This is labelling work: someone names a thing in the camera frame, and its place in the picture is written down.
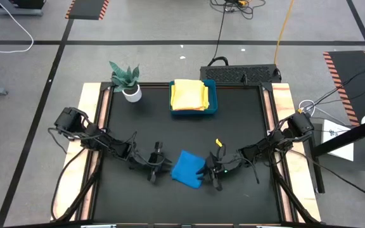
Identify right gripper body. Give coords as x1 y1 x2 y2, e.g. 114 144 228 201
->
205 151 231 192

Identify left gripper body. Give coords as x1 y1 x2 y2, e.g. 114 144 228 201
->
144 141 168 184

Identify blue microfiber towel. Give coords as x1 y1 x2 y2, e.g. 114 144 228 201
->
170 149 207 189

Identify orange microfiber towel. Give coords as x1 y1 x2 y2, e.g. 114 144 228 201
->
172 79 206 111

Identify yellow microfiber towel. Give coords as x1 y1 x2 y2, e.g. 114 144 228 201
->
170 84 210 110

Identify potted plant in white pot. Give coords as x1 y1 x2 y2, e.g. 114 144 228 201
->
108 60 143 104

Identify teal plastic bin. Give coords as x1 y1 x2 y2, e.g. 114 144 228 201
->
169 79 219 116

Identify light wooden table board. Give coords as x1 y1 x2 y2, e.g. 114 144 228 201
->
51 82 110 222
271 82 322 222

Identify black perforated computer case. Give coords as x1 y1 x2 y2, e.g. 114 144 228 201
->
199 64 282 84

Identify black stand pole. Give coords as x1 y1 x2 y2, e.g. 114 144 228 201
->
309 139 326 194

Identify white paper sheet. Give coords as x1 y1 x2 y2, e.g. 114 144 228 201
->
321 119 355 162

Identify black metal beam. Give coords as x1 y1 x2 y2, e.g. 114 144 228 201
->
311 116 365 158

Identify black mat with striped edges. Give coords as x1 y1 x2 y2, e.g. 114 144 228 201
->
323 50 365 126
65 0 110 21

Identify grey desk base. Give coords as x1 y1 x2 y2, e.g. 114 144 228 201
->
0 0 46 17

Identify black aluminium table frame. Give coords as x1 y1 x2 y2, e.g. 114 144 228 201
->
80 81 301 228

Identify black diagonal frame strut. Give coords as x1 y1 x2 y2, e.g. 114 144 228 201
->
269 151 318 225
55 155 104 222

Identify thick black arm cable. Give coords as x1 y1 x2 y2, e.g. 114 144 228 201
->
51 147 87 222

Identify white coiled cable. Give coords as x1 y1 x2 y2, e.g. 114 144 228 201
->
298 99 317 112

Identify black hanging cable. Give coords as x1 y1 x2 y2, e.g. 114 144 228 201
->
207 3 231 67

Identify black floor cable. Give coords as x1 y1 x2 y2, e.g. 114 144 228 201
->
291 148 365 204

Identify thin black cable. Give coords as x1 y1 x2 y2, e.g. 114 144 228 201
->
307 58 365 110

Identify yellow hanging cable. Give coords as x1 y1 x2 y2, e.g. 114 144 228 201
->
273 0 295 65

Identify tangled black cable bundle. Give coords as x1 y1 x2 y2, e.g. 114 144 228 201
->
210 0 266 20

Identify white floor cable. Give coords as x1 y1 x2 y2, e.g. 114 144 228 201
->
0 0 34 54

